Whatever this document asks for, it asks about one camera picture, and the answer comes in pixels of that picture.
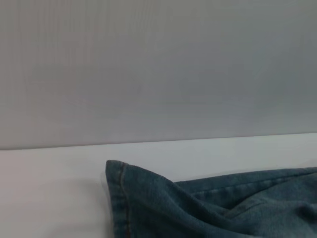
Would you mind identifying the blue denim shorts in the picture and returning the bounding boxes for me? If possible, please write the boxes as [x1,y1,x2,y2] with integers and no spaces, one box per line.
[105,160,317,238]

